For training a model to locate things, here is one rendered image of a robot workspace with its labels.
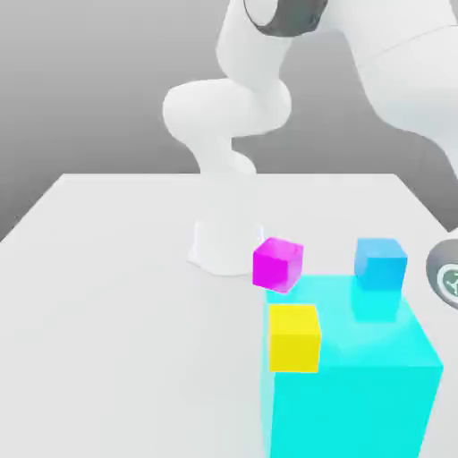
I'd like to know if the small magenta cube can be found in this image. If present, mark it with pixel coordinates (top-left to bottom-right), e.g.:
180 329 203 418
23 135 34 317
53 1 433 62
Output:
251 236 305 295

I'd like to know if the small blue cube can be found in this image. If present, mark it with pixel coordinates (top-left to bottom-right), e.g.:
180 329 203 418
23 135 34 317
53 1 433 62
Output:
353 237 409 292

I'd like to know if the large cyan box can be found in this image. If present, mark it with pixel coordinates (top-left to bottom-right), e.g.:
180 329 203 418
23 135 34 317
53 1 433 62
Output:
262 274 445 458

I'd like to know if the small yellow cube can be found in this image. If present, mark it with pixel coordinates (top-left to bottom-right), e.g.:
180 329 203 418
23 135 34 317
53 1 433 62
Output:
268 303 320 374

